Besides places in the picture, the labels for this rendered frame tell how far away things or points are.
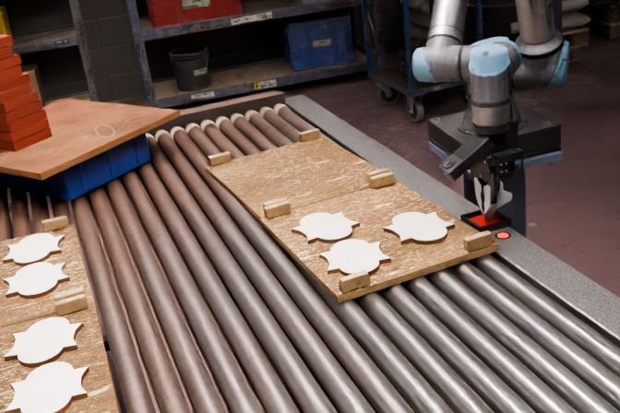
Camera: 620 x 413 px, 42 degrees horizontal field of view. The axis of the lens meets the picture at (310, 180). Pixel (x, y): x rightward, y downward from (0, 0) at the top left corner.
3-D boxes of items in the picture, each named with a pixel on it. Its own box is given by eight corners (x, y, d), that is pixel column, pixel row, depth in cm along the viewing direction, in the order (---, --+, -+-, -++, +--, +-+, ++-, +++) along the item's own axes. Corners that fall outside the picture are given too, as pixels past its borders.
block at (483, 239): (488, 241, 159) (487, 229, 158) (494, 244, 158) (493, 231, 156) (462, 250, 157) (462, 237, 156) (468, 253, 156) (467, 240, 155)
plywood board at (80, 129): (66, 103, 261) (65, 98, 261) (181, 115, 234) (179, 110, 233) (-75, 158, 224) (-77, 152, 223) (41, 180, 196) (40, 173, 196)
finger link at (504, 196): (516, 218, 169) (515, 178, 166) (492, 226, 168) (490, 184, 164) (507, 214, 172) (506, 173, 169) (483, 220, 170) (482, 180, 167)
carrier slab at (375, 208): (396, 185, 194) (396, 180, 193) (499, 250, 158) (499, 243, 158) (260, 225, 182) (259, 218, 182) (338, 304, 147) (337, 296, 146)
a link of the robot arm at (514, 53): (470, 39, 174) (457, 52, 165) (523, 36, 169) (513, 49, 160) (472, 74, 177) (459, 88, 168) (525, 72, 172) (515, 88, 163)
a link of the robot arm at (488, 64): (513, 41, 160) (505, 53, 153) (515, 95, 164) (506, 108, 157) (474, 41, 163) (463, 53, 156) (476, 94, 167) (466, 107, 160)
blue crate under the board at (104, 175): (82, 149, 248) (75, 118, 245) (154, 159, 231) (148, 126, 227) (-4, 187, 225) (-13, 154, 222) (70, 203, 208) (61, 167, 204)
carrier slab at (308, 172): (322, 140, 230) (321, 135, 230) (396, 183, 195) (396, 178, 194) (206, 171, 218) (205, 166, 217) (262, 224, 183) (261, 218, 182)
